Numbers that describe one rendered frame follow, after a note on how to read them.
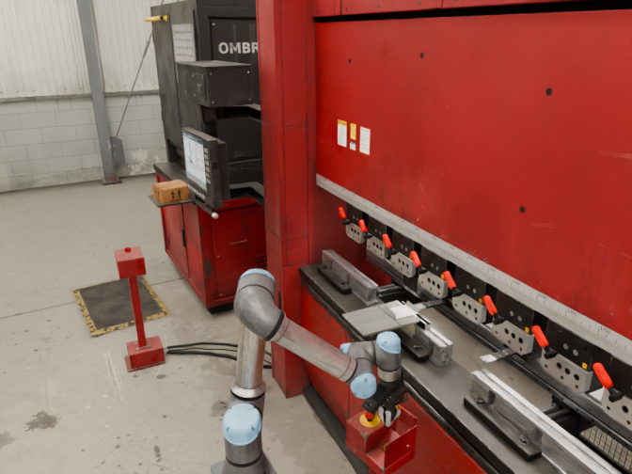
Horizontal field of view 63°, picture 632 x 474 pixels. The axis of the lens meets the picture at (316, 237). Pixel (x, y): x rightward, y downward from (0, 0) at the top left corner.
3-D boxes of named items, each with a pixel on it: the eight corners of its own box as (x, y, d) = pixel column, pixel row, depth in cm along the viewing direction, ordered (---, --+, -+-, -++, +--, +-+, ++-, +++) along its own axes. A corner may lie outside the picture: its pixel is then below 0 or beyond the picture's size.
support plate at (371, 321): (341, 316, 217) (341, 314, 216) (395, 303, 227) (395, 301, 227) (363, 337, 202) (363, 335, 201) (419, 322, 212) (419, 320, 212)
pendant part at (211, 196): (186, 188, 306) (180, 127, 293) (206, 185, 311) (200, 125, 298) (213, 209, 270) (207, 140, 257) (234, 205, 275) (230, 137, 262)
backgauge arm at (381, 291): (362, 308, 273) (363, 284, 268) (459, 284, 298) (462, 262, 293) (371, 315, 266) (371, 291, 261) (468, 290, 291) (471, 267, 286)
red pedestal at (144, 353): (124, 356, 361) (105, 246, 330) (161, 348, 371) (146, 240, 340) (127, 372, 344) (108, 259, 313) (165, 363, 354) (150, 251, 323)
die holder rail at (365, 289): (322, 266, 291) (322, 250, 287) (331, 264, 293) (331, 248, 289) (367, 306, 248) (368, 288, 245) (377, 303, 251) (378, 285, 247)
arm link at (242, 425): (222, 465, 158) (218, 429, 153) (228, 433, 170) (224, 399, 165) (261, 464, 158) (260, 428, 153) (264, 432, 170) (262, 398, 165)
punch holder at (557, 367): (538, 367, 153) (547, 318, 147) (559, 360, 156) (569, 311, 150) (582, 397, 140) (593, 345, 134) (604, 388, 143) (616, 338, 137)
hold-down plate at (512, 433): (463, 403, 183) (463, 396, 182) (474, 399, 185) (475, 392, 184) (528, 463, 157) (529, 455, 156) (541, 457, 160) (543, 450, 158)
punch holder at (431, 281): (418, 284, 203) (420, 245, 197) (435, 280, 207) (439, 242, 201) (442, 301, 191) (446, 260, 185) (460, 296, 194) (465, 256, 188)
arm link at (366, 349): (341, 358, 159) (377, 355, 159) (339, 338, 169) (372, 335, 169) (342, 379, 162) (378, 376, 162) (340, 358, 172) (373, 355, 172)
